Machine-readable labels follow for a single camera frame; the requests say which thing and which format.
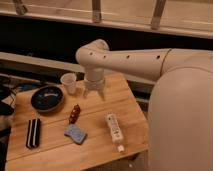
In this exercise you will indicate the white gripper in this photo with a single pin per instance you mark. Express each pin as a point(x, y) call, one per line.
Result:
point(94, 85)

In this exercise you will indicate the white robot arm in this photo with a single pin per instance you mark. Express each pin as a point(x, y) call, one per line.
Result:
point(180, 113)

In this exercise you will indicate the blue sponge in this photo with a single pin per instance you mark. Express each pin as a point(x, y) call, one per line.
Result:
point(75, 133)

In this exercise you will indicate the dark blue round bowl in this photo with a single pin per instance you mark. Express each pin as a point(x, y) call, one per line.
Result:
point(47, 98)

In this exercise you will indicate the wooden table board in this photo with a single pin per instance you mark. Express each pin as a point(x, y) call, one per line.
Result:
point(57, 152)

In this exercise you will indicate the black object at left edge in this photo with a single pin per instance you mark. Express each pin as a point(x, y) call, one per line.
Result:
point(6, 108)

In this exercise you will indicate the wooden railing post middle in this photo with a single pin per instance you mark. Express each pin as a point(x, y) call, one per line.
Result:
point(96, 11)

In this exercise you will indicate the wooden railing post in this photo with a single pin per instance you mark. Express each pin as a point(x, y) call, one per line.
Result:
point(19, 7)
point(96, 11)
point(157, 14)

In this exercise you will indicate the wooden railing post right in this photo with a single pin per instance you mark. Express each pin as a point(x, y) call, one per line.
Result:
point(157, 14)

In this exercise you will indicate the wooden railing post left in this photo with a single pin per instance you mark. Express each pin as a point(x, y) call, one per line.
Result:
point(19, 7)

